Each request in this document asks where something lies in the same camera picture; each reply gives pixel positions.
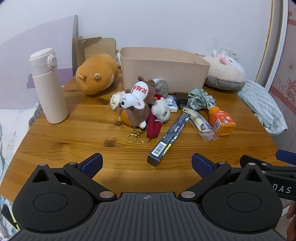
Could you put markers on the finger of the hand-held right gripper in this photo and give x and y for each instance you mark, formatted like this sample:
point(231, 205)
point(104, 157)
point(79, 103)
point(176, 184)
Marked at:
point(266, 164)
point(286, 157)

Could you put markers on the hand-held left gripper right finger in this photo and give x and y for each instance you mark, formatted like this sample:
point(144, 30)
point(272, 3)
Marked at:
point(202, 165)

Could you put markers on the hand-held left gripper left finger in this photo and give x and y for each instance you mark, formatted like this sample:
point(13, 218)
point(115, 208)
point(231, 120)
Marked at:
point(93, 165)

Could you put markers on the clear snack packet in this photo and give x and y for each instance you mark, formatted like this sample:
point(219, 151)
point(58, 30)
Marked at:
point(200, 124)

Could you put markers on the orange plastic bottle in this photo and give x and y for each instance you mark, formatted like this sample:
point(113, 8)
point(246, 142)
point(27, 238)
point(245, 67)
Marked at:
point(222, 121)

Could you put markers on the green plaid scrunchie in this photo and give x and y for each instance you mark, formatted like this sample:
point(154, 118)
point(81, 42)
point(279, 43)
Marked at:
point(198, 98)

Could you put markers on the white red chicken plush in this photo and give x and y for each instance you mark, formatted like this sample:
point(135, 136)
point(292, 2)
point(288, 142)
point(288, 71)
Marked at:
point(160, 109)

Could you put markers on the grey hedgehog plush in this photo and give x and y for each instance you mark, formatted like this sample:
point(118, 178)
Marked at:
point(163, 87)

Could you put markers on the beige plastic container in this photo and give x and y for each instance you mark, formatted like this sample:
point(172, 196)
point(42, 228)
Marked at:
point(161, 67)

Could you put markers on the person's right hand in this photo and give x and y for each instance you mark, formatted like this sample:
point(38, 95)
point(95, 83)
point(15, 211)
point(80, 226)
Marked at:
point(291, 212)

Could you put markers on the long black box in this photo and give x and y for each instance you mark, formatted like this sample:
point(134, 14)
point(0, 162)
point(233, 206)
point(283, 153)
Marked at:
point(172, 136)

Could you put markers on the green striped blanket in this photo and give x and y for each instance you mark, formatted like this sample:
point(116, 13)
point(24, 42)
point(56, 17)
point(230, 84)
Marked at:
point(261, 104)

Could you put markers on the cream scrunchie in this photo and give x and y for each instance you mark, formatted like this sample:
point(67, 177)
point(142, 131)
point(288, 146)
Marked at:
point(115, 100)

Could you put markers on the blue white tissue packet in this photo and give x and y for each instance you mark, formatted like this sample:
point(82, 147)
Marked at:
point(172, 104)

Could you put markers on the black charger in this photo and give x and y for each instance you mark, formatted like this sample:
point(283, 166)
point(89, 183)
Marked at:
point(180, 98)

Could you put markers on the grey braided cushion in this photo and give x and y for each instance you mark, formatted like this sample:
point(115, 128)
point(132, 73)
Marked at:
point(34, 115)

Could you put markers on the white thermos bottle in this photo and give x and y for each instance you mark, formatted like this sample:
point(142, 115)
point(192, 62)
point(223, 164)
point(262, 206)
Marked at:
point(49, 88)

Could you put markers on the white printed bedding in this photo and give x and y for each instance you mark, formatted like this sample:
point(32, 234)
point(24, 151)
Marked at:
point(11, 129)

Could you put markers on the orange dog plush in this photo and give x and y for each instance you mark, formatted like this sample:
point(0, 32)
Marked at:
point(97, 74)

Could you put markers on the white sheep plush pillow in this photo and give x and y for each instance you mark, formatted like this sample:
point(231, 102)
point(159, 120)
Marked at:
point(227, 71)

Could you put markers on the white red headphones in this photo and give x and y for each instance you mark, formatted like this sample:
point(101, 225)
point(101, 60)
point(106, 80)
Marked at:
point(118, 59)

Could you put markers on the wooden stand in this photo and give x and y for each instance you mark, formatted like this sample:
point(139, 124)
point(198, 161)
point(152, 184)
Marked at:
point(99, 47)

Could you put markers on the purple board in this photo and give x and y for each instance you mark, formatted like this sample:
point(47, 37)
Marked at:
point(27, 58)

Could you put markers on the white wall socket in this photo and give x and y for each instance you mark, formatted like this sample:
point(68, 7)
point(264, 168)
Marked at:
point(225, 51)

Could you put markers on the cream door frame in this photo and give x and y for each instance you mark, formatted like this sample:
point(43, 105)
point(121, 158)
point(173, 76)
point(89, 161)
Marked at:
point(272, 41)

